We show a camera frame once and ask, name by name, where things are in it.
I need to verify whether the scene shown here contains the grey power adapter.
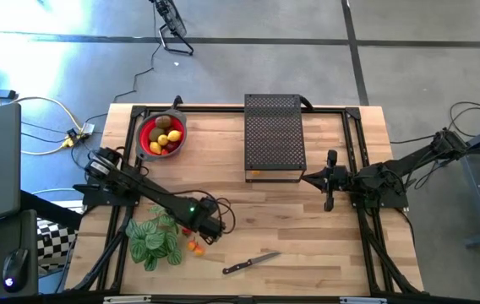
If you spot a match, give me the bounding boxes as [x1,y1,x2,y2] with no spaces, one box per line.
[65,122,96,149]

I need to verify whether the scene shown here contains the black white checkerboard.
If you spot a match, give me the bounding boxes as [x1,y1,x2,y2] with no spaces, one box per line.
[35,217,79,271]

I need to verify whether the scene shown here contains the black fan cable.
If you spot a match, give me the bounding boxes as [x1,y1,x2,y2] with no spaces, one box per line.
[84,3,159,123]

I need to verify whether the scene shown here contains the yellow cable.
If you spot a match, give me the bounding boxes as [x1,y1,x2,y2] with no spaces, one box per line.
[0,69,85,156]

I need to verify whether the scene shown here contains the black handled kitchen knife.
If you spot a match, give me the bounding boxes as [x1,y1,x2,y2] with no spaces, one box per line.
[221,252,282,275]

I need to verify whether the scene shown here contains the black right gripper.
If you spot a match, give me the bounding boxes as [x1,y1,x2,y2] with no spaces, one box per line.
[301,149,353,213]

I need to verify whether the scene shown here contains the black perforated metal shelf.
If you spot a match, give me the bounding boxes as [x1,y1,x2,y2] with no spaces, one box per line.
[243,93,308,183]

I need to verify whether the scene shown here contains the red collapsible bowl grey rim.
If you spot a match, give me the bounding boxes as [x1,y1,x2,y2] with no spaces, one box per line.
[134,108,188,163]

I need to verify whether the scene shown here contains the black aluminium table frame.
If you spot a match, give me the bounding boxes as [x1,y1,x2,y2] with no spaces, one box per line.
[64,103,425,296]

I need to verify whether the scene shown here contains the artificial green striped plant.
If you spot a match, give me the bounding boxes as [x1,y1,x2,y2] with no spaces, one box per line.
[124,204,183,272]

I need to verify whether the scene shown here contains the black floor fan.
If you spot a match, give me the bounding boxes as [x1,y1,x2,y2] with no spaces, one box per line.
[150,0,195,57]

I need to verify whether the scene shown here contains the black computer mouse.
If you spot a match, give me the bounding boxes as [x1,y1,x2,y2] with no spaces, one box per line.
[2,247,30,294]

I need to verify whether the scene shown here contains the black floor cables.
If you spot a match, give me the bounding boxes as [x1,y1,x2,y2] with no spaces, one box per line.
[390,100,480,172]

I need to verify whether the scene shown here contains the white plastic strip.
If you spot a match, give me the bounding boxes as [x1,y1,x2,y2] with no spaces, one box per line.
[340,296,387,304]
[103,295,152,304]

